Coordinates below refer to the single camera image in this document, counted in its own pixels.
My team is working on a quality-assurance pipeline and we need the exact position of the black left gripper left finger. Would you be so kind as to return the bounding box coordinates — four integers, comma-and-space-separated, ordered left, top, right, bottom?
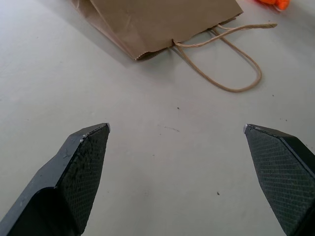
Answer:
0, 122, 111, 236

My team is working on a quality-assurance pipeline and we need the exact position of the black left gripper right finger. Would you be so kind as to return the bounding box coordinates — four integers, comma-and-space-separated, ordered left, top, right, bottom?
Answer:
243, 123, 315, 236

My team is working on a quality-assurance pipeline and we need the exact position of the brown paper bag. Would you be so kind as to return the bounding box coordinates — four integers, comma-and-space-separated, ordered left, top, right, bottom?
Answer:
70, 0, 278, 93

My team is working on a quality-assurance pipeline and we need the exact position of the orange object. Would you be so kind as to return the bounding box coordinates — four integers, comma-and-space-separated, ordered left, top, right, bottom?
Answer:
255, 0, 290, 11

